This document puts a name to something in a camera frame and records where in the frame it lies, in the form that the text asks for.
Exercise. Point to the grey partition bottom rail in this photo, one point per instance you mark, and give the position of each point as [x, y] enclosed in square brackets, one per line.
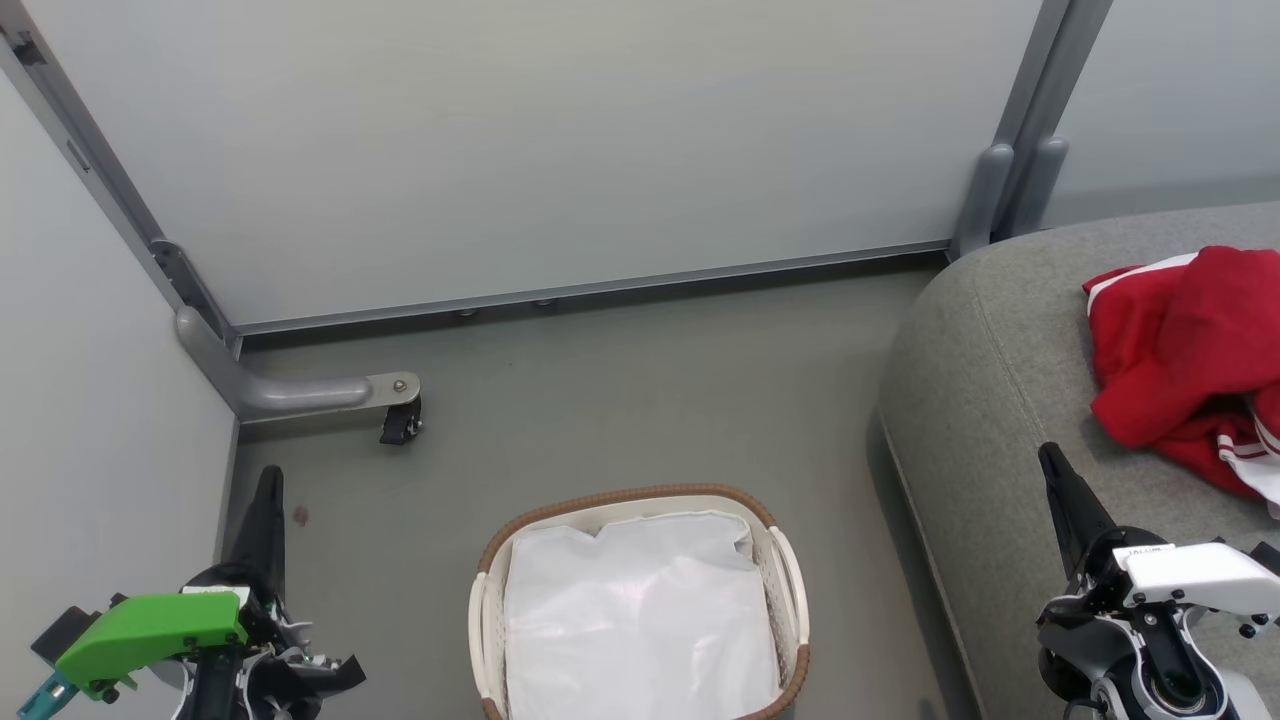
[600, 288]

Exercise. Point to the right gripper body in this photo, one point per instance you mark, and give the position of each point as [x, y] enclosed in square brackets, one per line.
[1100, 610]

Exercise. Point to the grey partition frame post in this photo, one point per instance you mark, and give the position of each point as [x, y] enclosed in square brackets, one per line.
[110, 170]
[1040, 90]

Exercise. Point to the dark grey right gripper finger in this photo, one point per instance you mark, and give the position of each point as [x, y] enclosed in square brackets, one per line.
[1075, 510]

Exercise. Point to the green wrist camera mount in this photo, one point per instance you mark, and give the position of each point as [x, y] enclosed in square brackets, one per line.
[150, 630]

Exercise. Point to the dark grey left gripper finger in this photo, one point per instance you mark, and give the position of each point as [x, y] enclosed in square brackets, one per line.
[262, 530]

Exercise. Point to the black caster wheel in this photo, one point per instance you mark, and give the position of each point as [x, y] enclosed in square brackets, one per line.
[402, 425]

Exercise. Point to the white basket liner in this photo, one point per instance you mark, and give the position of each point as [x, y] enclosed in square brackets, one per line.
[640, 620]

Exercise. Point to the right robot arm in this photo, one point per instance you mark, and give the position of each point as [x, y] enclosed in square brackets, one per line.
[1180, 690]

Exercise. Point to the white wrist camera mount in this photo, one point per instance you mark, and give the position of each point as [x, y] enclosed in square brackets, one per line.
[1200, 575]

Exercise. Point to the red garment with white stripes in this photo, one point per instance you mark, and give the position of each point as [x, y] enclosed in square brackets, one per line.
[1180, 340]

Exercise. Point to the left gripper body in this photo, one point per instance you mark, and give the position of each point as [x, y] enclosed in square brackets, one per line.
[275, 660]

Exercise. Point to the grey fabric sofa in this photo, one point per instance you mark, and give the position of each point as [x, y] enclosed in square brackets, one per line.
[990, 420]

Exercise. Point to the cream laundry basket brown rim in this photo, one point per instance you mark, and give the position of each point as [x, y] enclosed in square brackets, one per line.
[790, 600]

